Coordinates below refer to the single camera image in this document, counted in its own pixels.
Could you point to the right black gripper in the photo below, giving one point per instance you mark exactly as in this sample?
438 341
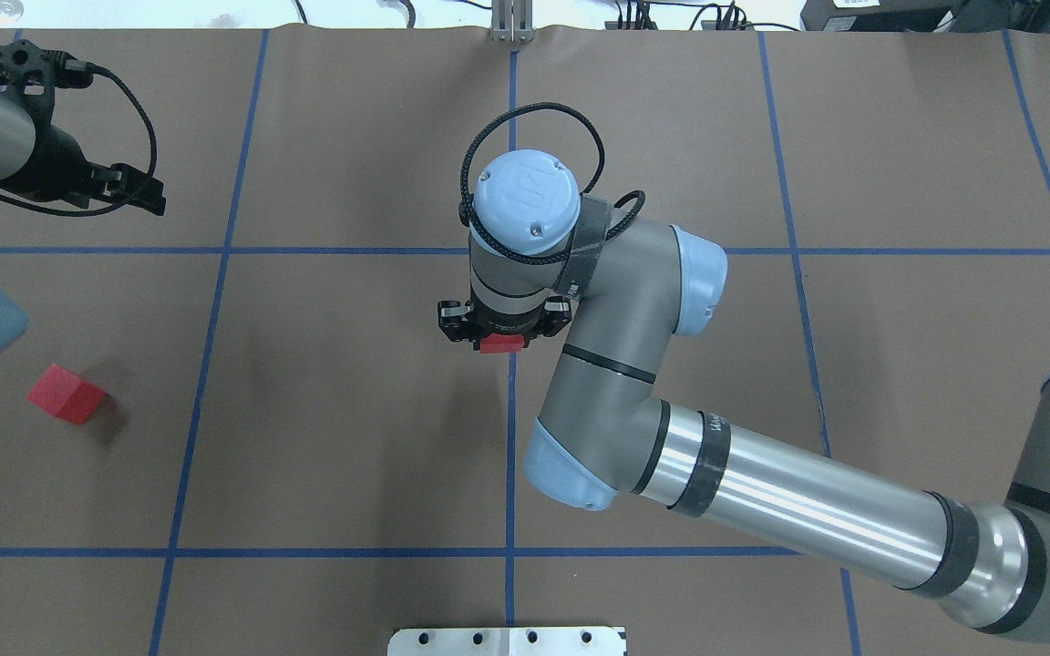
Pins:
504 323

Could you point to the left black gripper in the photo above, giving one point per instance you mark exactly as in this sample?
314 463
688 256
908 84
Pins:
55 162

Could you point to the red block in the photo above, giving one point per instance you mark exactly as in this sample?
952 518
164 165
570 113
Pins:
66 395
501 343

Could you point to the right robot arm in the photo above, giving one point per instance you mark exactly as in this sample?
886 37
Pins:
548 258

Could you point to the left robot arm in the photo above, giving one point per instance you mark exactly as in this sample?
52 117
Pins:
27 106

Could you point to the brown paper table mat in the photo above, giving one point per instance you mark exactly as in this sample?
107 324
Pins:
292 459

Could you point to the black equipment box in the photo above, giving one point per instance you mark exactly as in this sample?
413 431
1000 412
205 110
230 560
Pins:
964 17

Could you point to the aluminium frame post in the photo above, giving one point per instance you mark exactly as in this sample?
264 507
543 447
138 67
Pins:
511 21

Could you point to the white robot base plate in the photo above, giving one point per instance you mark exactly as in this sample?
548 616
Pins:
531 640

